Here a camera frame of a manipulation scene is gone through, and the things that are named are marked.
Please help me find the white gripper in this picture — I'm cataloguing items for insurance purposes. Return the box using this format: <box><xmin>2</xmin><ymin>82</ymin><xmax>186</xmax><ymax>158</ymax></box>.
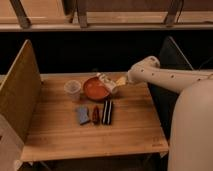
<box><xmin>96</xmin><ymin>73</ymin><xmax>127</xmax><ymax>94</ymax></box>

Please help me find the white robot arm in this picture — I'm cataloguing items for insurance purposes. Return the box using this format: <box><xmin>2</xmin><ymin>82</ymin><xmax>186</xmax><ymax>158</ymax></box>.
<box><xmin>96</xmin><ymin>56</ymin><xmax>213</xmax><ymax>93</ymax></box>

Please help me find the red ceramic bowl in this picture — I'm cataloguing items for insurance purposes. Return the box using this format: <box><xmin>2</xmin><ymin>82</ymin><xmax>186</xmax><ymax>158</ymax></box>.
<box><xmin>83</xmin><ymin>77</ymin><xmax>110</xmax><ymax>101</ymax></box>

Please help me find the small dark red bottle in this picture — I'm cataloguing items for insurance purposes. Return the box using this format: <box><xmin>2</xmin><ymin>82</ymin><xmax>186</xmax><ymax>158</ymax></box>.
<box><xmin>92</xmin><ymin>106</ymin><xmax>100</xmax><ymax>124</ymax></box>

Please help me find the clear plastic cup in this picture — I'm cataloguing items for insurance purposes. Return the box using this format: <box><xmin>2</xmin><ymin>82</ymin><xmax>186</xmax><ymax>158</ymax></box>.
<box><xmin>64</xmin><ymin>80</ymin><xmax>81</xmax><ymax>101</ymax></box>

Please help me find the blue sponge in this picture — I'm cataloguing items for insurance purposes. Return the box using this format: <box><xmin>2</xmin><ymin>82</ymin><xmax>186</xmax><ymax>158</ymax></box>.
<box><xmin>77</xmin><ymin>106</ymin><xmax>90</xmax><ymax>125</ymax></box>

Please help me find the wooden side panel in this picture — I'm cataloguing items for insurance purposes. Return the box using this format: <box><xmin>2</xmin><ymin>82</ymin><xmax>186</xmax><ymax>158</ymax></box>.
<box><xmin>0</xmin><ymin>40</ymin><xmax>41</xmax><ymax>141</ymax></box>

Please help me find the wooden shelf rack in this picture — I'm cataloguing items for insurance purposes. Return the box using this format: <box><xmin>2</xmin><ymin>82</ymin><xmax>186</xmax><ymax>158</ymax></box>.
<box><xmin>0</xmin><ymin>0</ymin><xmax>213</xmax><ymax>32</ymax></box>

